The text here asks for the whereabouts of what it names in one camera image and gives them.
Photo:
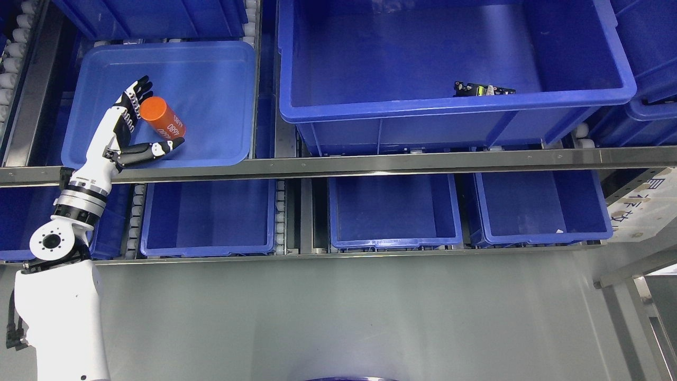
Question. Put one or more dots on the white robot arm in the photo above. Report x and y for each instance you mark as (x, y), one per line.
(55, 304)

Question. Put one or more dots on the white labelled shelf side panel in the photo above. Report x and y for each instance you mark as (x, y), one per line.
(644, 210)

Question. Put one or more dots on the blue bin lower middle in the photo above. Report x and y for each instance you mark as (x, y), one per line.
(394, 212)

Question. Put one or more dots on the blue bin lower right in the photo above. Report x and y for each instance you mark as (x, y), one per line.
(535, 207)

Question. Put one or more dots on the shallow blue tray bin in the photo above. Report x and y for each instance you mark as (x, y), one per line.
(210, 85)

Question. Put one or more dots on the metal shelf rail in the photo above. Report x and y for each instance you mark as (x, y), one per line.
(412, 164)

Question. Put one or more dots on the blue bin lower far left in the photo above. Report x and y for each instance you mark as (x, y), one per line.
(25, 209)

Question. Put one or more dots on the blue bin top left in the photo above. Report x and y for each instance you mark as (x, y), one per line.
(121, 20)

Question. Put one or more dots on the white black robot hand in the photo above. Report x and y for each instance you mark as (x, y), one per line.
(110, 150)

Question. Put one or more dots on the blue bins far right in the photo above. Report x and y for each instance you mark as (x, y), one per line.
(647, 31)

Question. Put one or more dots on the large blue storage bin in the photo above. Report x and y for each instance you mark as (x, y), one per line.
(375, 77)

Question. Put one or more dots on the orange cylindrical capacitor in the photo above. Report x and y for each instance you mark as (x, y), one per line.
(156, 112)

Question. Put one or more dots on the blue bin lower left-centre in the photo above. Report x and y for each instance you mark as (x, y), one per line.
(209, 219)

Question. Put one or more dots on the small black circuit board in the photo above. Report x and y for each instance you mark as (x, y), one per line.
(471, 90)

